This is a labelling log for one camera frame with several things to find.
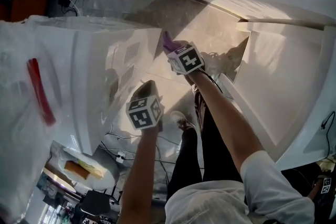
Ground person's black trousers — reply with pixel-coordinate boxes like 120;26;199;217
166;90;244;204

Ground white sink cabinet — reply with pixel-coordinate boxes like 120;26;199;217
217;17;336;169

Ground black chair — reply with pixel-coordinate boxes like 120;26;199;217
74;189;111;216

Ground white power strip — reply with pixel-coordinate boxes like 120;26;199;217
115;151;127;164

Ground purple fleece cloth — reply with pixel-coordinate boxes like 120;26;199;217
162;30;186;54

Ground plastic-wrapped clear water bottle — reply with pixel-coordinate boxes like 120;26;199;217
0;15;79;221

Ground black floor cables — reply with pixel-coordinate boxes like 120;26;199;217
99;131;186;192

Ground white water dispenser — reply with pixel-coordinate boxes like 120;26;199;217
34;25;163;156

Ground person's white t-shirt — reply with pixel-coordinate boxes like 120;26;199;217
164;151;316;224

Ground white bean bag chair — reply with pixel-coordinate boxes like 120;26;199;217
55;148;119;191

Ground another person's forearm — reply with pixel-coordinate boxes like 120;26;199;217
307;183;324;201

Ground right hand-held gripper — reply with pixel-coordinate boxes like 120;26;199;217
166;40;206;76

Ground black cable with plug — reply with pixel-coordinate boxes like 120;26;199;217
320;111;336;158

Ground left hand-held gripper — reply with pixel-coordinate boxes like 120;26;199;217
125;80;165;131

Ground yellow cloth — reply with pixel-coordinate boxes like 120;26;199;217
78;161;103;179

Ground round wooden table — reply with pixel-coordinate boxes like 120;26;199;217
41;162;77;194

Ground person's left forearm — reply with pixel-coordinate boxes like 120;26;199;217
118;127;161;224

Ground orange pillow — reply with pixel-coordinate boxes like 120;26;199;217
64;160;90;181

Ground person's left shoe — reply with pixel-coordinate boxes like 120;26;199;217
170;110;197;132

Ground person's right forearm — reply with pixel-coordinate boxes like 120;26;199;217
186;70;265;174

